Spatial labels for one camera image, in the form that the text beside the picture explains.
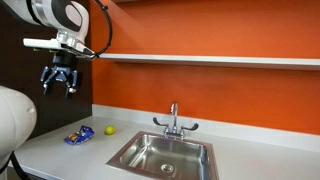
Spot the blue snack packet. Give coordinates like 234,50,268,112
63,125,95,146

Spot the chrome faucet with black handles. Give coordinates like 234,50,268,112
152,101,200,141

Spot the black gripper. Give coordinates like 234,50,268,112
40,49,80,99

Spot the metal sink drain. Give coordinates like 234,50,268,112
160,163,175,174

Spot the stainless steel sink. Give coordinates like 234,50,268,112
105,130,220,180

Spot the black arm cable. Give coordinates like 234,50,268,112
89,0,114,60

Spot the green lime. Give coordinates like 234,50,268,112
104,124,117,136

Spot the black base cable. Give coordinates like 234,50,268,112
0,151,32,180

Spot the white backsplash strip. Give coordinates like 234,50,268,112
91,103,320,154

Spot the white wall shelf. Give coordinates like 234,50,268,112
98,52,320,72

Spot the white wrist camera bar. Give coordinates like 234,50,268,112
22,37,97,61

